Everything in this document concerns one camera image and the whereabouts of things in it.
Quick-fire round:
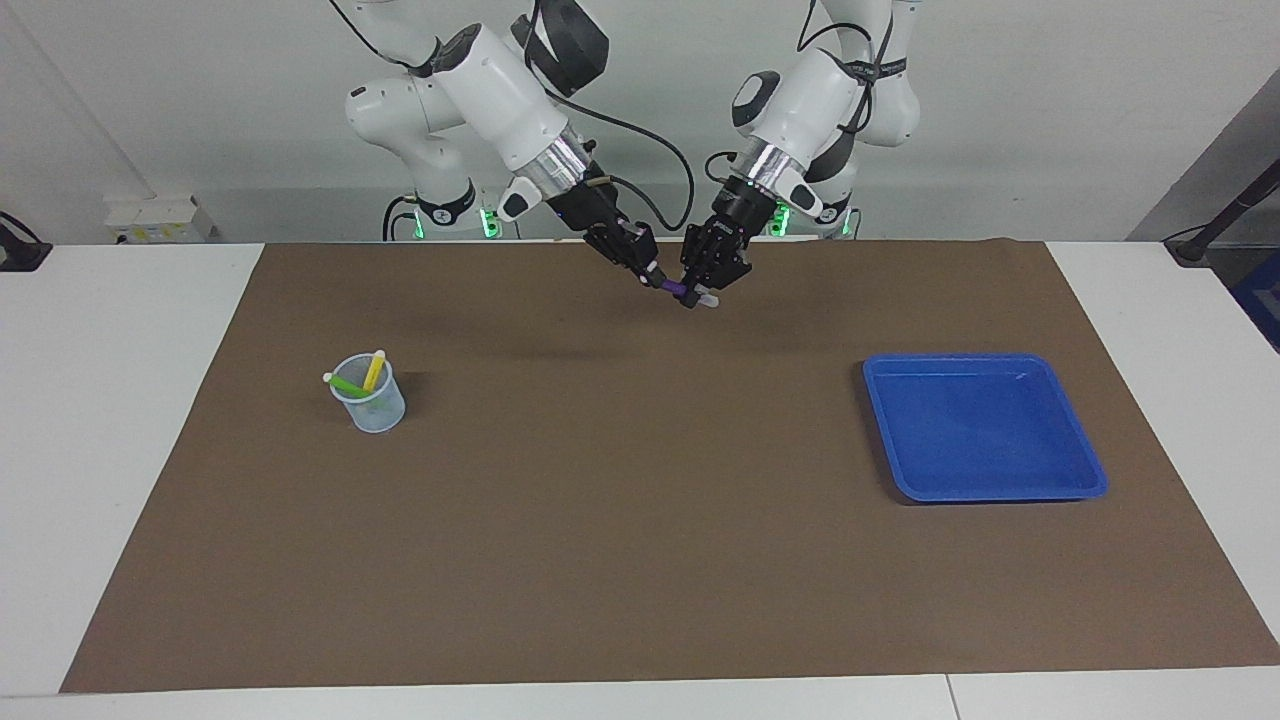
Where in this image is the pale blue mesh pen cup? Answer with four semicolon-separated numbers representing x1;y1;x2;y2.
329;354;407;435

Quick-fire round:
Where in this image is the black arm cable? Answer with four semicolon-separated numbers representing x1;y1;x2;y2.
515;0;697;233
705;0;883;189

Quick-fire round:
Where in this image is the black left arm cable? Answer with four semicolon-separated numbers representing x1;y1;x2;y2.
705;0;883;189

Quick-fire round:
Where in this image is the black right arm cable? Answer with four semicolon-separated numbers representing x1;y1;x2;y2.
515;0;697;233

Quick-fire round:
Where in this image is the blue box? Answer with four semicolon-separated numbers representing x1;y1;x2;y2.
1230;250;1280;353

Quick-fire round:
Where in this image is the white power strip box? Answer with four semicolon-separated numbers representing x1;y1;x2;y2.
103;193;216;245

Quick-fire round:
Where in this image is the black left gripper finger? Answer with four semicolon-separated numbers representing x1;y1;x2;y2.
715;245;754;294
680;226;719;311

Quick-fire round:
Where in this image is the purple pen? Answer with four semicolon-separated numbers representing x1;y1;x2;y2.
655;278;720;308

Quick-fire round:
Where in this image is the black stand leg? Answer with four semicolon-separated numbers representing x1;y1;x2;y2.
1163;160;1280;267

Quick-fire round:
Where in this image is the blue plastic tray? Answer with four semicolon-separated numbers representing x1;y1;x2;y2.
862;352;1109;504

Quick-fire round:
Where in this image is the black table clamp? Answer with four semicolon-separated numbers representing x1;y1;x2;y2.
0;212;53;273

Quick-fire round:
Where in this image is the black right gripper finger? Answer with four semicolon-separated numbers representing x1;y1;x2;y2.
618;222;661;269
588;232;663;291

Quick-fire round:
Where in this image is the brown table mat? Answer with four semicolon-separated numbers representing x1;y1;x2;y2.
58;238;1280;694

